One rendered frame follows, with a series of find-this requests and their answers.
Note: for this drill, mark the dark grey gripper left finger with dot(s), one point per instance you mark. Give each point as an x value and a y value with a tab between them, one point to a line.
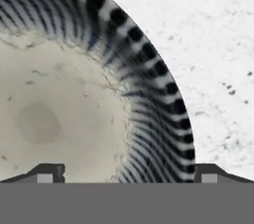
46	171

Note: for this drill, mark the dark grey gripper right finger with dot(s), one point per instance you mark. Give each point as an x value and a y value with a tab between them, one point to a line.
211	171

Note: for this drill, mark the black and white striped bowl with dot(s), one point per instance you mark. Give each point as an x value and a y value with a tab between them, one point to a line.
82	95

